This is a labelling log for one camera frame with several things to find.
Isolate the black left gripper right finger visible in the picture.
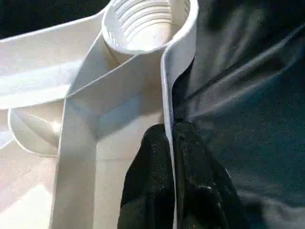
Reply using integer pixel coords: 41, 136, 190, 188
173, 119, 249, 229

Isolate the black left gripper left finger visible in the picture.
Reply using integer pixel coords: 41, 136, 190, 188
120, 124, 178, 229

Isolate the white plastic table top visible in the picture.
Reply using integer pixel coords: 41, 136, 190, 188
0, 0, 200, 229

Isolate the black plastic mat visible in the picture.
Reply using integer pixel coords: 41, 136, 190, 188
0, 0, 305, 229

